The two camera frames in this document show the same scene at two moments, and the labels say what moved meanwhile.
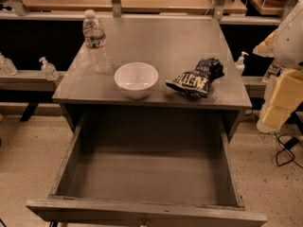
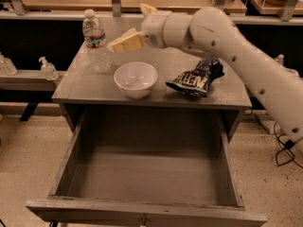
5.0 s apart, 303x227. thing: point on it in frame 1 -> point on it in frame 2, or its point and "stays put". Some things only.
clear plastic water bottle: x=96 y=42 stays put
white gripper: x=290 y=44 -> x=153 y=27
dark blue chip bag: x=196 y=82 stays put
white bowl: x=135 y=79 stays put
